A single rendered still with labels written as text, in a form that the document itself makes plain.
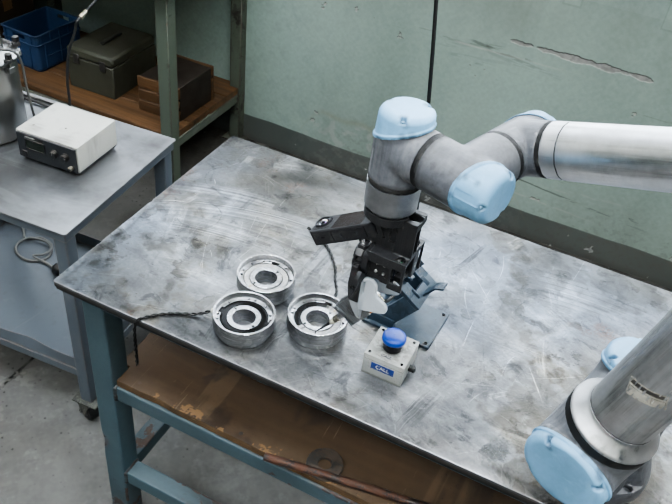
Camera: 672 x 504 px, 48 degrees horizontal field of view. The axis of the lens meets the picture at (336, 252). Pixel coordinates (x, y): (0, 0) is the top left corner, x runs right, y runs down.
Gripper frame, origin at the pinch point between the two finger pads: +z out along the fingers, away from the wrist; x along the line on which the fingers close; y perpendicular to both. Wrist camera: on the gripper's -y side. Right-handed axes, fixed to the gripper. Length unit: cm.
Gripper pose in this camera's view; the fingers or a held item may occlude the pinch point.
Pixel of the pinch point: (359, 304)
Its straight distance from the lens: 118.5
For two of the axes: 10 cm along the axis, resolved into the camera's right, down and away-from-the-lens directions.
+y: 8.8, 3.7, -3.1
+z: -1.0, 7.7, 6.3
